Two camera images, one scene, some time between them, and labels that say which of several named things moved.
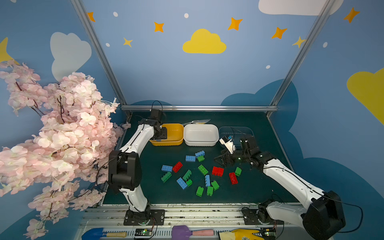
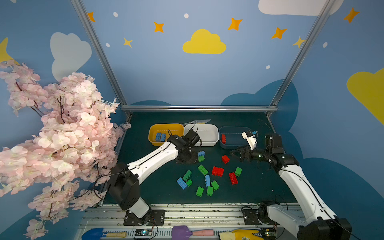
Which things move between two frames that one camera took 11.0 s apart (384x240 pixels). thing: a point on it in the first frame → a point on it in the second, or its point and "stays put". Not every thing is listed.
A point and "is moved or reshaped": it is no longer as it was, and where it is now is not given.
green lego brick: x=166 y=177 → x=187 y=175
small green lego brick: x=238 y=171 stays put
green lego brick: x=200 y=191 stays put
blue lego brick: x=182 y=183 stays put
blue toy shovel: x=95 y=234 stays put
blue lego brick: x=166 y=168 is moved or reshaped
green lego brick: x=202 y=169 stays put
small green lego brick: x=189 y=183 stays put
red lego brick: x=177 y=166 → x=223 y=139
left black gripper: x=162 y=133 → x=186 y=157
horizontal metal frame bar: x=198 y=107 stays put
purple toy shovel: x=183 y=232 stays put
